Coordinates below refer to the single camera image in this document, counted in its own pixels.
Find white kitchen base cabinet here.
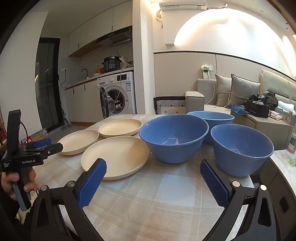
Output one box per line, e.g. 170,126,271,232
64,76,102,123

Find clear water bottle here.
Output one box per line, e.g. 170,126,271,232
287,123,296,154

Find upright vacuum cleaner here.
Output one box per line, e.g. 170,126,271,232
60,108,72,130

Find range hood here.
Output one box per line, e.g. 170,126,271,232
96,26,133,44

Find beige padded headboard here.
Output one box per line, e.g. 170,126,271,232
259,69,296,102

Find blue bowl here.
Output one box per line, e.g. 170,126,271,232
187,111,235,143
210,124,274,177
139,114,209,163

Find cream round plate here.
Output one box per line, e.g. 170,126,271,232
58,129,99,156
98,119,142,142
81,136,151,180

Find black white patterned bag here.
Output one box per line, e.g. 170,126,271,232
153,97,186,115

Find black box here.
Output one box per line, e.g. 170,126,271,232
244,100,270,117

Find white wall cabinets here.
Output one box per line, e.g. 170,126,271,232
68,6,133,57

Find grey cushion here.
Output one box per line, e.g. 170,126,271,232
225,74,261,109
215,74,232,107

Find person's left forearm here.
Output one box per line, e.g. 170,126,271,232
0,183,35,241

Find white side table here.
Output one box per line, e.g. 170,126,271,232
269,148,296,200

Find black pressure cooker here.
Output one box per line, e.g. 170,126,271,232
102,56,122,73

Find white box with diamond marks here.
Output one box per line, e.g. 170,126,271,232
161,107,188,115

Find beige side cabinet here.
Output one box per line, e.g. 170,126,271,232
231,109,292,151

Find black clothes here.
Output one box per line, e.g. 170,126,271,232
248,92,278,109

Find white air conditioner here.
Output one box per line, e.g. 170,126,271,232
159,0,208,11

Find person's left hand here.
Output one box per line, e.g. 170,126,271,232
1,168,38,200

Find beige checked tablecloth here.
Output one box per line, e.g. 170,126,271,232
35,113,277,241

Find dark glass door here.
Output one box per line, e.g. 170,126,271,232
35,37,61,133

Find white green wall box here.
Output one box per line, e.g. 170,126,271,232
201,64,213,80

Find colourful magazine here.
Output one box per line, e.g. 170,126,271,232
269,110,284,120

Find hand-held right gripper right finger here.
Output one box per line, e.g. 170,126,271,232
200,159,281,241

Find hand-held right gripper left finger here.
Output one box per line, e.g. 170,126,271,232
31,158,107,241

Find white tissue box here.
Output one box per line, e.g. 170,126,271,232
282,109,296,122

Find wooden shoe rack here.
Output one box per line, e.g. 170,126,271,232
0,105,8,151

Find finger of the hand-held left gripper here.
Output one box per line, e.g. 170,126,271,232
23,142,64,161
22,138,52,151

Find white washing machine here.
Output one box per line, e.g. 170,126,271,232
96,71,137,120

